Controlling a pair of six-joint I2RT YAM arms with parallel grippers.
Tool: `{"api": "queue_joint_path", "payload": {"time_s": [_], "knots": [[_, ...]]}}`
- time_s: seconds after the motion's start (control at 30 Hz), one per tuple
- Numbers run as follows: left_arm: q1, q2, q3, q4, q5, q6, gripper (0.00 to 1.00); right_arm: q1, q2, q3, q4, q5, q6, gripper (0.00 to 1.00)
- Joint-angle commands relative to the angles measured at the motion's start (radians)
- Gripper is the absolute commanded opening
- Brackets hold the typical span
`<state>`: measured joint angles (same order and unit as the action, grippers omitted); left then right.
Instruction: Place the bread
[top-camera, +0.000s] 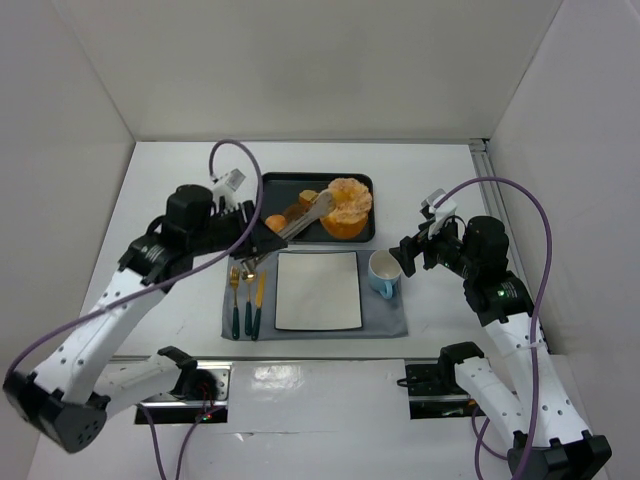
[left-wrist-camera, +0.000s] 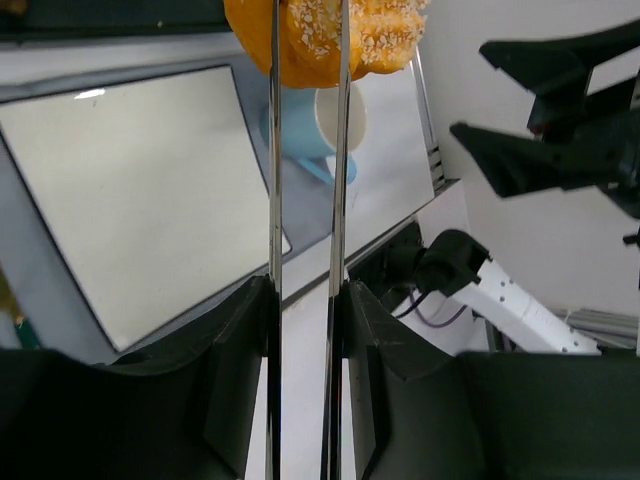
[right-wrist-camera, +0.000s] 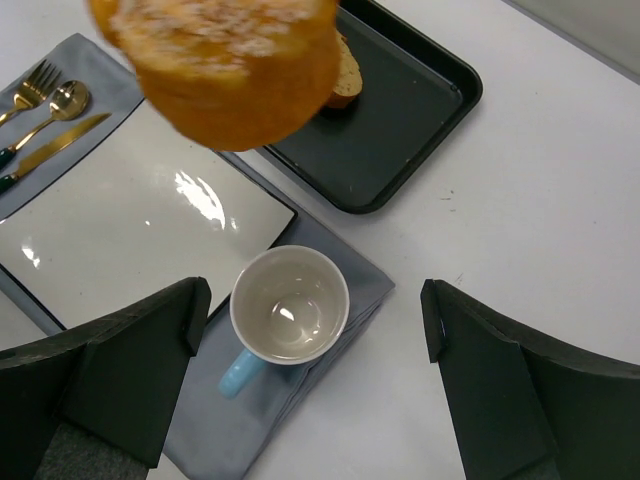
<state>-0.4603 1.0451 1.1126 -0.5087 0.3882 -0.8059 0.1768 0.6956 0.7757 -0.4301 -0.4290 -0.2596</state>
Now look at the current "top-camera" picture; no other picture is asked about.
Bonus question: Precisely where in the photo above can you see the silver metal tongs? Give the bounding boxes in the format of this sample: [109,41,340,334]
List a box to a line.
[240,190,335,272]

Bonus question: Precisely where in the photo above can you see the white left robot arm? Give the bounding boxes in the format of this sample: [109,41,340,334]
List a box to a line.
[2,185,287,453]

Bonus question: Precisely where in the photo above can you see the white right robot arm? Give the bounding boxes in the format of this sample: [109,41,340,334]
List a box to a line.
[390,215,612,479]

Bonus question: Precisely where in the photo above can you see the orange round bread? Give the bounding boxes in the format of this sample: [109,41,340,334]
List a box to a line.
[320,212,368,240]

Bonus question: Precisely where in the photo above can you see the light blue mug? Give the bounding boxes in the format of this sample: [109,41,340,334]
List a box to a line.
[368,250,402,300]

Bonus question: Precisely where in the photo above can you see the small round bun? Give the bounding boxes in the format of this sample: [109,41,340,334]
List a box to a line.
[265,214,288,233]

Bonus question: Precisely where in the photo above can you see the black baking tray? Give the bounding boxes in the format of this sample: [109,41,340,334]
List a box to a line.
[261,172,376,244]

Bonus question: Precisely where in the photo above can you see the brown croissant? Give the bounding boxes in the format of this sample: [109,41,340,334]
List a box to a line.
[282,203,308,225]

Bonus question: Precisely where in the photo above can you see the grey cloth placemat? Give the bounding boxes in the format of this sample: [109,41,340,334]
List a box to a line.
[220,248,409,341]

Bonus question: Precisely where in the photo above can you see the baguette slice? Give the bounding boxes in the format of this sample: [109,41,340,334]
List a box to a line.
[298,190,319,207]

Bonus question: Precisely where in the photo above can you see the white square plate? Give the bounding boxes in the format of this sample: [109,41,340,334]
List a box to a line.
[274,252,363,332]

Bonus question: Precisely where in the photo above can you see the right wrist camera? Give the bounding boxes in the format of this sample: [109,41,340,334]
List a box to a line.
[421,189,457,239]

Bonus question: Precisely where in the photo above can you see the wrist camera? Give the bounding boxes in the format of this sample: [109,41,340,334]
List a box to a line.
[421,189,457,239]
[210,168,246,194]

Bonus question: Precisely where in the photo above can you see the gold fork green handle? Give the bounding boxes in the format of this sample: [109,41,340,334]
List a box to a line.
[229,266,240,340]

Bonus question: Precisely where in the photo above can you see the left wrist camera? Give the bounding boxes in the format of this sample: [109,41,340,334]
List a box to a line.
[210,168,246,194]

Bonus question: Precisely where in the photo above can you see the gold spoon green handle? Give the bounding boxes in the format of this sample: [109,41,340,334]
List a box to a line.
[242,270,256,337]

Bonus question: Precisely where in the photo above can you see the gold knife green handle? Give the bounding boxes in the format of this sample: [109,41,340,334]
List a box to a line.
[251,271,267,341]

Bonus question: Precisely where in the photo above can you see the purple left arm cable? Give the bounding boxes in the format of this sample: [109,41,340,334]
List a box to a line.
[5,139,264,480]

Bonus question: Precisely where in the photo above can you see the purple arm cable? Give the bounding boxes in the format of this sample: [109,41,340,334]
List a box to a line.
[5,139,264,480]
[433,176,555,480]

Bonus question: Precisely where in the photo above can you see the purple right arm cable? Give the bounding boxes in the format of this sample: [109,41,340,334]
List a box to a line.
[433,176,555,480]

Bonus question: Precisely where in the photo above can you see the right table cutout mount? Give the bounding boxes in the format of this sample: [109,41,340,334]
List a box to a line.
[396,361,477,420]

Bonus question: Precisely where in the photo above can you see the black table cutout mount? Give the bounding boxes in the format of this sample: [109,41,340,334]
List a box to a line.
[141,361,232,425]

